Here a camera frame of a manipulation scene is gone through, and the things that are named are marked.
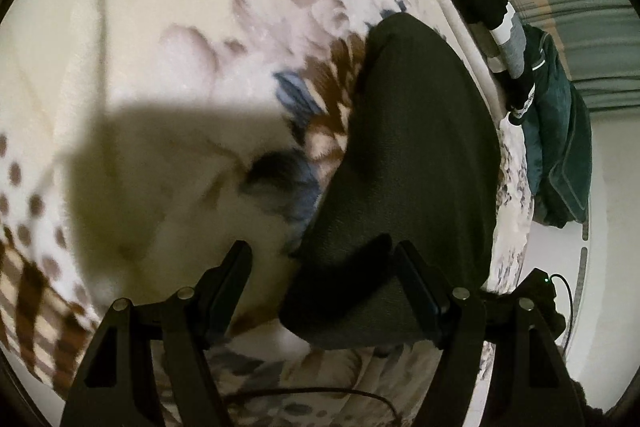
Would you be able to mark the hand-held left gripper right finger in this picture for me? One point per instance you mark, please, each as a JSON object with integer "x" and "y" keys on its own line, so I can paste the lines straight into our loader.
{"x": 422, "y": 292}

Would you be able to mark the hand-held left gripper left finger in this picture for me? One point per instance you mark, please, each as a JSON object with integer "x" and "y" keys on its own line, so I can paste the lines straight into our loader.
{"x": 232, "y": 287}

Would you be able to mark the dark green garment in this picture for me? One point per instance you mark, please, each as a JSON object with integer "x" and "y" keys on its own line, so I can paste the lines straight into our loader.
{"x": 560, "y": 147}

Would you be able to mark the dark garment with white band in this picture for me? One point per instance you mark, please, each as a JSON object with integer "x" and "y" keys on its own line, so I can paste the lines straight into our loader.
{"x": 522, "y": 99}

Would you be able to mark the grey curtain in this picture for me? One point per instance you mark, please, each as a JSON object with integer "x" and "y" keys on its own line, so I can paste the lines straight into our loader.
{"x": 600, "y": 47}

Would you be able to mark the floral blanket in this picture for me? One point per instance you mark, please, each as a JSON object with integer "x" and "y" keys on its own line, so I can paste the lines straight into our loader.
{"x": 150, "y": 32}

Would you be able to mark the black grey colour-block garment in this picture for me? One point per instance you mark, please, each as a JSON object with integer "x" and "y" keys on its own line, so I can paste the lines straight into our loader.
{"x": 487, "y": 2}

